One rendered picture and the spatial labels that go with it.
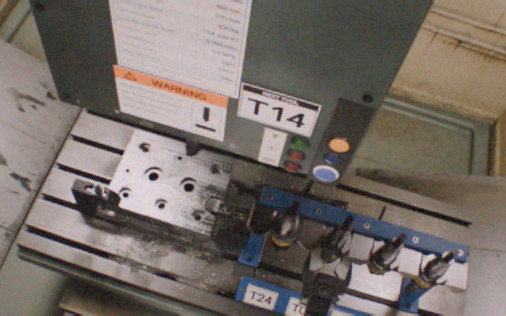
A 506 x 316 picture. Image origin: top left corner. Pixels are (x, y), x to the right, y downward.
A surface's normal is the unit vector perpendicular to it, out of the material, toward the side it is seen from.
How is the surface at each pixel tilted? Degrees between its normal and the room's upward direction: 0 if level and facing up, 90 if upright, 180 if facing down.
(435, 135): 0
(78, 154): 0
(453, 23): 90
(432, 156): 0
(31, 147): 24
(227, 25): 90
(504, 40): 90
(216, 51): 90
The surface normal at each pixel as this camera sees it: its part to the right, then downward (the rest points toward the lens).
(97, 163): 0.10, -0.49
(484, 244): -0.29, -0.57
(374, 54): -0.27, 0.82
